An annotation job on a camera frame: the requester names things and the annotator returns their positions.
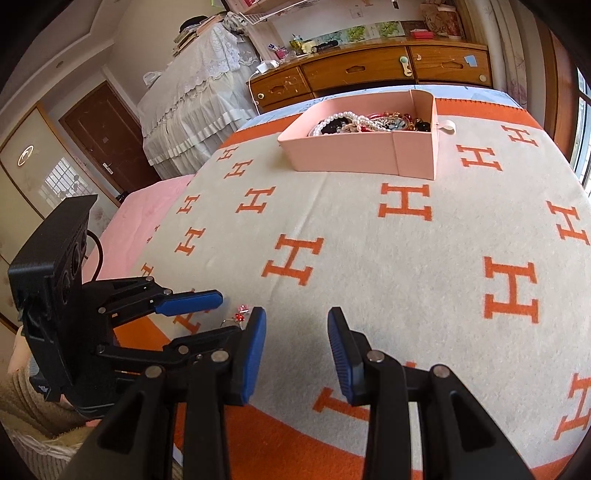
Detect pale floral curtain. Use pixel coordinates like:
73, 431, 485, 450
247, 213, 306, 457
475, 0, 528, 110

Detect black bead bracelet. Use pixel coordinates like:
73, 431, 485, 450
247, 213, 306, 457
318, 113, 433, 136

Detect metal window grille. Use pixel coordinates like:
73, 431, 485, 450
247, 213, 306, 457
570, 65, 591, 200

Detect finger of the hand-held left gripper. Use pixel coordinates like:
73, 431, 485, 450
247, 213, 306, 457
95, 323, 246, 371
95, 276, 224, 329

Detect brown wooden door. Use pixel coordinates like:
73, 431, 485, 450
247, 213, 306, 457
60, 79, 160, 199

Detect white wire rack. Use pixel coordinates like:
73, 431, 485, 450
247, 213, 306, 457
238, 0, 315, 25

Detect long pearl necklace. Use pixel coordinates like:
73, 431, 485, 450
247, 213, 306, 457
339, 110, 394, 133

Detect small pearl bracelet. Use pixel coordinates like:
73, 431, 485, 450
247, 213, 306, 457
308, 117, 343, 137

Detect white lace piano cover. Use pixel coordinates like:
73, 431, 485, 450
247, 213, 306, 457
137, 21, 259, 181

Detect pink box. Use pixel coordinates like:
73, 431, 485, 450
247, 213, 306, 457
278, 89, 455, 181

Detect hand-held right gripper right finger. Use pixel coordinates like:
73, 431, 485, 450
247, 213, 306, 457
327, 307, 539, 480

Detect black cable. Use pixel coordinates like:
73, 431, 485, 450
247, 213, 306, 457
85, 230, 105, 283

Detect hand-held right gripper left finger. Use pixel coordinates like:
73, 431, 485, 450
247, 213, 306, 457
60, 307, 267, 480

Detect person's left forearm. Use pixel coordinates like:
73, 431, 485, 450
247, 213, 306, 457
0, 364, 95, 441

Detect glass panel sliding door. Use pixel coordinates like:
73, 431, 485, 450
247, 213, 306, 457
0, 104, 123, 269

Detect gold rhinestone hair comb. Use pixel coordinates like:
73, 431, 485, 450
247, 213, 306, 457
369, 117, 408, 133

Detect small red earrings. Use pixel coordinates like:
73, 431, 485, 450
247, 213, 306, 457
222, 307, 252, 330

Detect pink blanket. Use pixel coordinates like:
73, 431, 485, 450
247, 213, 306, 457
95, 174, 198, 283

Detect stack of books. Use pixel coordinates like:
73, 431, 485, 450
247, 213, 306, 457
173, 16, 219, 57

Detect strip of green photos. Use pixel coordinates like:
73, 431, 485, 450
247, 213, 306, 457
332, 21, 408, 45

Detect floral patterned jar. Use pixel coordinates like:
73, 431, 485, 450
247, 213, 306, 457
420, 1, 465, 38

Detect wooden desk with drawers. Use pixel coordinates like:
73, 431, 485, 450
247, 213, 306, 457
249, 39, 492, 114

